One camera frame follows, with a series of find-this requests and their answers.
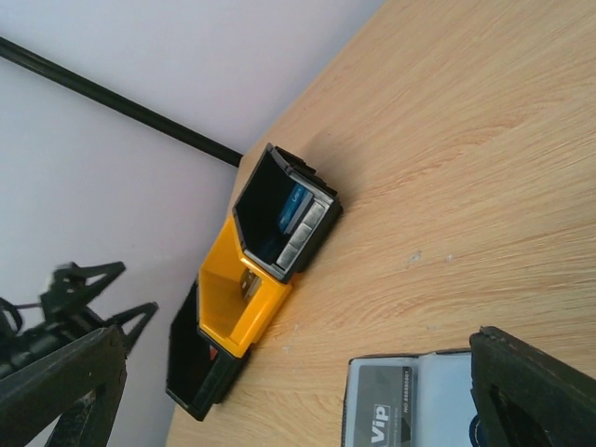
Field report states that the black bin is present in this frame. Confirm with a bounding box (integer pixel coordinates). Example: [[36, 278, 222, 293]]
[[233, 143, 343, 283], [166, 283, 251, 421]]

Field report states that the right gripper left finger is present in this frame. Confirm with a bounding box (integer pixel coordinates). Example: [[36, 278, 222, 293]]
[[1, 327, 127, 446]]

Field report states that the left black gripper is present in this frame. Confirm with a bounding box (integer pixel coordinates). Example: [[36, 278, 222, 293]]
[[1, 262, 158, 377]]

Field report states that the yellow bin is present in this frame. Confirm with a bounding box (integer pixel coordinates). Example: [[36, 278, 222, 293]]
[[197, 215, 293, 358]]

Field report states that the navy blue card holder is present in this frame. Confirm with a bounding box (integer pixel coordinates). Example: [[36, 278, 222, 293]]
[[341, 349, 489, 447]]

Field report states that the black bin right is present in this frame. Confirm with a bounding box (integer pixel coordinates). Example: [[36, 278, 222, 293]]
[[233, 143, 343, 283]]

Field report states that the blue card in bin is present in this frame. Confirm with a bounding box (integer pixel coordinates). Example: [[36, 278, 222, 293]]
[[278, 183, 313, 234]]

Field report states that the black bin left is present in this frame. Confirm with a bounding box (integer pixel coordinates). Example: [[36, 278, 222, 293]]
[[166, 283, 251, 421]]

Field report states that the black enclosure frame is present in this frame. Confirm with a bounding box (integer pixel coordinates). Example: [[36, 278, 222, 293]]
[[1, 37, 242, 168]]

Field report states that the white red card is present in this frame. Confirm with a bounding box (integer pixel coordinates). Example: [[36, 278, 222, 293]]
[[207, 345, 218, 367]]

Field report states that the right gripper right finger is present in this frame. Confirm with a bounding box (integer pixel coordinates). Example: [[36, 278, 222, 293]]
[[469, 326, 595, 446]]

